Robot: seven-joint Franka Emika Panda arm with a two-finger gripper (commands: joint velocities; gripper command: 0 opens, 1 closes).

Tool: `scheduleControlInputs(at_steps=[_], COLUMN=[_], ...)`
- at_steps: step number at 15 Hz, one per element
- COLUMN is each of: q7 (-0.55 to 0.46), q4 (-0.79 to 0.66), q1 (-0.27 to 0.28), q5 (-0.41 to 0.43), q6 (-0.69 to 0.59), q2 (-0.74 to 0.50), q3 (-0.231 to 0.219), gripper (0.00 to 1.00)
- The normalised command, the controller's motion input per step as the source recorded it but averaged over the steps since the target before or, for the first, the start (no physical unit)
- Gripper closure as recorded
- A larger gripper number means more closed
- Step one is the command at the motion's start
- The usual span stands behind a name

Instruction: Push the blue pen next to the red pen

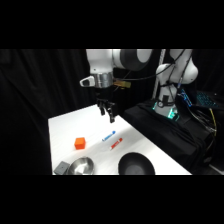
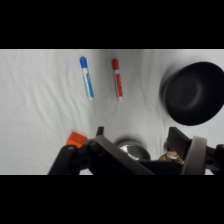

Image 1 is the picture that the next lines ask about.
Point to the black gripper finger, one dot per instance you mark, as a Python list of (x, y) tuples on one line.
[(102, 110), (111, 116)]

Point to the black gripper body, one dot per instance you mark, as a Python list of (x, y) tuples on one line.
[(106, 96)]

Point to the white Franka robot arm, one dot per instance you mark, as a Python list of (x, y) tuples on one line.
[(133, 59)]

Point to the blue pen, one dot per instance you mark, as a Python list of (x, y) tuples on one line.
[(109, 135)]

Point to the red pen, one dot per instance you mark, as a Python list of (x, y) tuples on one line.
[(116, 143)]

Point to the orange cube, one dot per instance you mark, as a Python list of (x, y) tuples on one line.
[(80, 143)]

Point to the black bowl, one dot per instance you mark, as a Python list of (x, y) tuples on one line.
[(136, 164)]

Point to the white pole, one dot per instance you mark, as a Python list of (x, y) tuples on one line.
[(159, 73)]

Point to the silver metal bowl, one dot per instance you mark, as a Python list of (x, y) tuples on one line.
[(81, 166)]

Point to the black robot stand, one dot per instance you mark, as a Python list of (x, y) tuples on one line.
[(166, 136)]

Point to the black curtain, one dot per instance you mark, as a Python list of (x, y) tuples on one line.
[(40, 100)]

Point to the grey square block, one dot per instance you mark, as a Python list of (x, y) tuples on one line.
[(61, 168)]

